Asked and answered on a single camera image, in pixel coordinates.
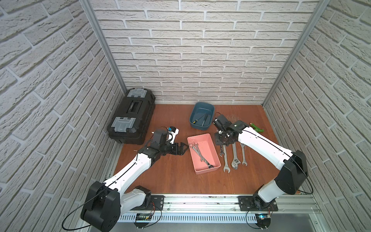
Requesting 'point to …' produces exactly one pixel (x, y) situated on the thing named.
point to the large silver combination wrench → (226, 167)
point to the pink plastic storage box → (206, 147)
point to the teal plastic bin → (202, 114)
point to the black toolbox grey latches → (132, 116)
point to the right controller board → (263, 220)
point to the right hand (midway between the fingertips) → (220, 140)
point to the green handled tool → (255, 128)
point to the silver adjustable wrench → (235, 162)
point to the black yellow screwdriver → (196, 120)
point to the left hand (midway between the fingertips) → (184, 144)
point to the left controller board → (142, 220)
